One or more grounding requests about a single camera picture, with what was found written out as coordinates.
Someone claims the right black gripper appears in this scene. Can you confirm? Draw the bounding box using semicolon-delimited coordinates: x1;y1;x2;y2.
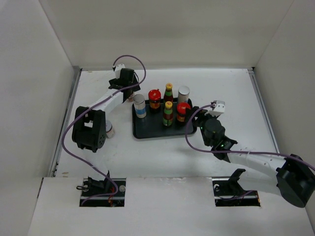
184;106;219;147

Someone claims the silver lid white jar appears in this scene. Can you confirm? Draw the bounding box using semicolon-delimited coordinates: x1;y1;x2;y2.
133;94;146;118

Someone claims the red lid sauce jar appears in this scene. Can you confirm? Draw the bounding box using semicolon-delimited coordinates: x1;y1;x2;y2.
148;89;161;113

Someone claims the yellow cap chili bottle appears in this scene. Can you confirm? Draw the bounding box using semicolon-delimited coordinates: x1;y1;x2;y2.
163;83;173;103

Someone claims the white lid jar front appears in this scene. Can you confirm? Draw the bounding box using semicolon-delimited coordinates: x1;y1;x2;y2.
106;120;115;138

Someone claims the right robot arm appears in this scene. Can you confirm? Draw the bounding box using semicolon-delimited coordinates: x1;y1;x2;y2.
186;101;315;208

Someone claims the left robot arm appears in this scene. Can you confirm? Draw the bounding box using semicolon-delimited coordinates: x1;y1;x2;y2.
72;68;140;152

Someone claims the black plastic tray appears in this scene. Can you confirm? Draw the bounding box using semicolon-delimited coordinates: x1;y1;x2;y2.
131;98;186;139

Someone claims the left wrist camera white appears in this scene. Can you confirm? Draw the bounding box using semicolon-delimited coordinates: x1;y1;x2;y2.
113;63;126;79

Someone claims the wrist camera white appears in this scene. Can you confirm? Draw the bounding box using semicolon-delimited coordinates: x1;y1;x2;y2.
113;63;126;79
206;100;225;117

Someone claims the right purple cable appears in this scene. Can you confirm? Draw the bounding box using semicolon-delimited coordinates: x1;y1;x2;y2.
184;103;315;201

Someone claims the purple cable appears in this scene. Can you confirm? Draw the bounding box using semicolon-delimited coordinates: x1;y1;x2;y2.
184;103;315;201
61;55;147;206

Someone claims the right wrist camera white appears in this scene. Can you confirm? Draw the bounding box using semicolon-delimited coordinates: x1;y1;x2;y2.
206;100;225;117

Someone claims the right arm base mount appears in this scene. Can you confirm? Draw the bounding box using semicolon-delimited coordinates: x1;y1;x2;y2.
212;169;260;207

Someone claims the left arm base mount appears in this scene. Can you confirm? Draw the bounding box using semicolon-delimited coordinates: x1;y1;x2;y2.
76;177;126;207

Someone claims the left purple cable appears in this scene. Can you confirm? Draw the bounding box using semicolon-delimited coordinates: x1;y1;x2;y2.
61;55;147;206

